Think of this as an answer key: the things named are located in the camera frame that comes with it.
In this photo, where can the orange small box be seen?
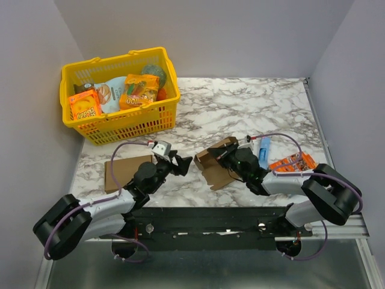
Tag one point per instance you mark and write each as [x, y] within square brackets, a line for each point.
[292, 163]

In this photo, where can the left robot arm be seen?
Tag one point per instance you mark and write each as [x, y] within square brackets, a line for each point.
[71, 220]

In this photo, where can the folded brown cardboard box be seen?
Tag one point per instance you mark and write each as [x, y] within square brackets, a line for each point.
[124, 170]

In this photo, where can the blue small box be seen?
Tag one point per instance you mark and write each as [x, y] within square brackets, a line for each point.
[264, 148]

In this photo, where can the yellow plastic shopping basket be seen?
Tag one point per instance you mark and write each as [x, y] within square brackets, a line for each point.
[108, 128]

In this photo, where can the yellow mango gummy bag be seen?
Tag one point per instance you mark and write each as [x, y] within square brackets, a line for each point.
[139, 90]

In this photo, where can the brown cardboard box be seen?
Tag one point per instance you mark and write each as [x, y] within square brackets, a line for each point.
[216, 176]
[124, 170]

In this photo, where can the grey green round sponge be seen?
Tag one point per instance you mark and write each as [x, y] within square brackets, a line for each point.
[156, 70]

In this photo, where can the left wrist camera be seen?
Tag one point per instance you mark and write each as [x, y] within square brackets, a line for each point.
[161, 149]

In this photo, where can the light blue cassava chips bag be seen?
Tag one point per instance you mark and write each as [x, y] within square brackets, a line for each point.
[109, 94]

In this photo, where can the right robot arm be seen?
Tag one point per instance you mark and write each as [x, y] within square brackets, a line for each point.
[330, 196]

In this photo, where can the black mounting base plate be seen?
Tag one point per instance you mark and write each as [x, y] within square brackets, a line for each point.
[205, 228]

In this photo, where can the orange snack box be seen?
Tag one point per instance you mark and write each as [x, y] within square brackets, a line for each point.
[85, 105]

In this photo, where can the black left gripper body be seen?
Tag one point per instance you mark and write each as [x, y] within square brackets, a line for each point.
[169, 167]

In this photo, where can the dark brown snack packet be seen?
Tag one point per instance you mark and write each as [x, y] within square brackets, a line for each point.
[83, 88]

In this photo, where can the orange round fruit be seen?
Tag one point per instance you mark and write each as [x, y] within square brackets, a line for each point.
[162, 94]

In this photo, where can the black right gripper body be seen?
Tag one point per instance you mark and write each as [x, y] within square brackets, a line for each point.
[224, 155]

